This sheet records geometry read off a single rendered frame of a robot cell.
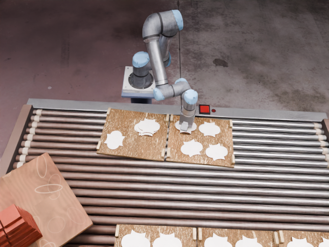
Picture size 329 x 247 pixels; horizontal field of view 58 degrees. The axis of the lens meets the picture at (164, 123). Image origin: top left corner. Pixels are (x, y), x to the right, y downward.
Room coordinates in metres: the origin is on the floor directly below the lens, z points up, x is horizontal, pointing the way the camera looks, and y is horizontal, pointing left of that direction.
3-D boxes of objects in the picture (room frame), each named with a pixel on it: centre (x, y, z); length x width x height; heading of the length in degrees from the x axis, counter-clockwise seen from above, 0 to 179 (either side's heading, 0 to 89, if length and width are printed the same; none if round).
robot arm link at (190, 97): (1.13, -0.14, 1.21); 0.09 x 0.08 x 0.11; 24
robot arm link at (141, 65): (1.56, 0.19, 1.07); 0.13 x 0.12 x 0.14; 114
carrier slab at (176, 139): (1.05, -0.24, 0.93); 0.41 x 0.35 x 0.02; 89
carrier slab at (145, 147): (1.06, 0.18, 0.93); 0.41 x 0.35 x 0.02; 87
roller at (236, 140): (1.07, -0.10, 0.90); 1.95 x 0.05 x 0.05; 92
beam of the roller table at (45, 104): (1.29, -0.09, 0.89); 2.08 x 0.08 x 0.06; 92
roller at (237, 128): (1.17, -0.10, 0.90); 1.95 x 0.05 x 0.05; 92
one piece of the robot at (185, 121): (1.11, -0.13, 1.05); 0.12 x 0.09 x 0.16; 165
